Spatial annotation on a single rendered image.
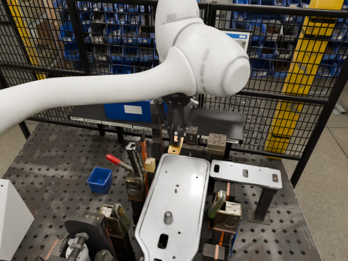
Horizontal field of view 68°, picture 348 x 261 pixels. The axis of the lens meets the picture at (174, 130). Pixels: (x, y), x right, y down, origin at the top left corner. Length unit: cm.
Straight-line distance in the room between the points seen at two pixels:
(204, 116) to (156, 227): 64
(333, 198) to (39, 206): 220
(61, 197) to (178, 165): 68
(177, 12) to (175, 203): 68
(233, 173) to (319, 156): 187
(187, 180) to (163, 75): 66
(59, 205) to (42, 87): 98
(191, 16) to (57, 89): 32
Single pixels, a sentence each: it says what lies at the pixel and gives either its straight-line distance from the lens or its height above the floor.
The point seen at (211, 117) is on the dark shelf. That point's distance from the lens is 135.
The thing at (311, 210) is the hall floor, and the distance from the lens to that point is 245.
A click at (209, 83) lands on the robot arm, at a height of 161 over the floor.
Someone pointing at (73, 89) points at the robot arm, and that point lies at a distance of 55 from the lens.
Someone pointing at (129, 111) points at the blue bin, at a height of 109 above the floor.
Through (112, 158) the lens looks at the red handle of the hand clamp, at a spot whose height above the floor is 114.
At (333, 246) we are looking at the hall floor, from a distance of 234.
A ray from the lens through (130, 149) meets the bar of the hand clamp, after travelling 91.
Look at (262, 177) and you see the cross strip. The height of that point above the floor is 100.
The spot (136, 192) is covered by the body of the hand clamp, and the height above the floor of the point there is 98.
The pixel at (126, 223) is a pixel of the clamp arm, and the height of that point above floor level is 102.
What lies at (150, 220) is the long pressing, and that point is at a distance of 98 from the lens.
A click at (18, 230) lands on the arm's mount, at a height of 76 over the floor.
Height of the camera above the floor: 184
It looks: 41 degrees down
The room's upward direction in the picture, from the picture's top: straight up
